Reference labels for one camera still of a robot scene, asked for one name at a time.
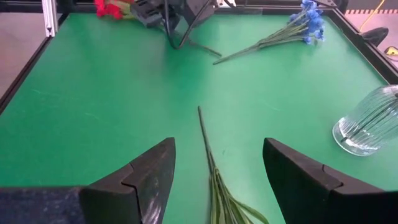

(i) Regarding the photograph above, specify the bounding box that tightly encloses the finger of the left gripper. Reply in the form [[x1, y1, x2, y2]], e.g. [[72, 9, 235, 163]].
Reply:
[[185, 0, 215, 26], [130, 0, 163, 29]]

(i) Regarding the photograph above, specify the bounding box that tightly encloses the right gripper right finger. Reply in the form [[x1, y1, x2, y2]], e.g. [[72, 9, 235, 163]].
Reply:
[[262, 138, 398, 224]]

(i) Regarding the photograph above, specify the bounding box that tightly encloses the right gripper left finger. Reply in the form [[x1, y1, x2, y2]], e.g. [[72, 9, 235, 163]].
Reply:
[[0, 137, 177, 224]]

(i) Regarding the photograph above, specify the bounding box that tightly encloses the red artificial flower bunch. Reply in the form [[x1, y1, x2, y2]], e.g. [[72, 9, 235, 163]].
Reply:
[[94, 0, 223, 58]]

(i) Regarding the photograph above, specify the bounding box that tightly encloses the blue artificial flower bunch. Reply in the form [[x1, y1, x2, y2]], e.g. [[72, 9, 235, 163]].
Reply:
[[197, 106, 271, 224], [213, 0, 326, 65]]

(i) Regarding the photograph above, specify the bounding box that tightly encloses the clear ribbed glass vase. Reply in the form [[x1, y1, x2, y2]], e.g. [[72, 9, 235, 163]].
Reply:
[[331, 83, 398, 157]]

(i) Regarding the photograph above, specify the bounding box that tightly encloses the green table mat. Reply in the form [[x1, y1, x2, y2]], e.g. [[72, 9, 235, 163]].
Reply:
[[0, 12, 398, 224]]

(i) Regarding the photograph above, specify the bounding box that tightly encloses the black stand leg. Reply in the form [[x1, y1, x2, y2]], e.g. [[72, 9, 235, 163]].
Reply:
[[361, 27, 390, 47]]

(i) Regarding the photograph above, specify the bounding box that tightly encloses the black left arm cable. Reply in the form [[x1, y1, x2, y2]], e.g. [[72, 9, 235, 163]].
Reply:
[[163, 0, 218, 50]]

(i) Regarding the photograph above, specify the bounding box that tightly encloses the silver aluminium post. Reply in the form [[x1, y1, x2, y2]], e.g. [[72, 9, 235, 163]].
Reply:
[[42, 0, 59, 37]]

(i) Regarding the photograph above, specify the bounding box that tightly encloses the black aluminium table frame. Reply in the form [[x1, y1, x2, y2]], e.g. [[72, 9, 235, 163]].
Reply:
[[0, 0, 398, 116]]

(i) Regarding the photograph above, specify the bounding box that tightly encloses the yellow extension cord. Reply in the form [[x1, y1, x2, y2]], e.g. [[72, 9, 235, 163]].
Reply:
[[359, 0, 386, 32]]

